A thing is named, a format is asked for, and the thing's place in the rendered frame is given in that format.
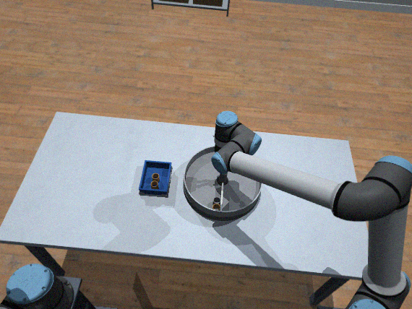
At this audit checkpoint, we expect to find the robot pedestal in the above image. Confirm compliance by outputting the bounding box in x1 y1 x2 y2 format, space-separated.
61 276 96 309

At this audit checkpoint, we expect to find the white table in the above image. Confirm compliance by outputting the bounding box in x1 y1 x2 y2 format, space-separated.
0 111 379 308

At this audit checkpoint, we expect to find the blue crate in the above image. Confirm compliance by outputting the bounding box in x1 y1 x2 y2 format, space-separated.
139 160 173 198

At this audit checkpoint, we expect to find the grey turntable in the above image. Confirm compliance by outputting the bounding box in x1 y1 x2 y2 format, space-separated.
183 146 263 224

